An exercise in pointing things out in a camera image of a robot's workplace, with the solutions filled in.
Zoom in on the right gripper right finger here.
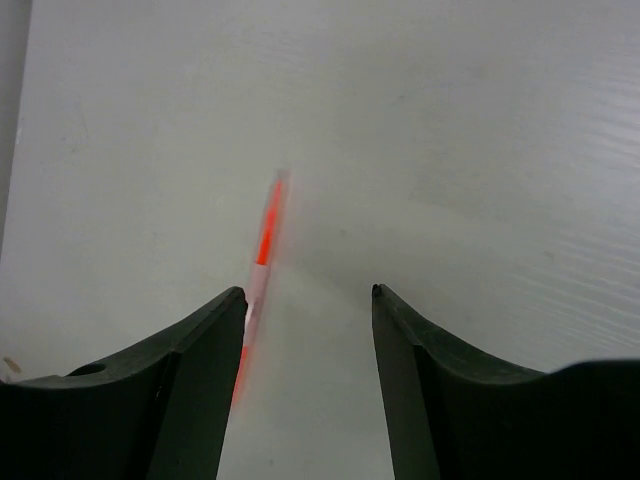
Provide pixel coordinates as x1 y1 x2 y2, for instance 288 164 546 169
372 284 639 479

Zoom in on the orange highlighter pen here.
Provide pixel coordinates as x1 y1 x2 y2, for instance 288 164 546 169
232 169 290 406

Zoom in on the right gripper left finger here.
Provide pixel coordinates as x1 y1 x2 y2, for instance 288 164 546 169
1 287 247 479

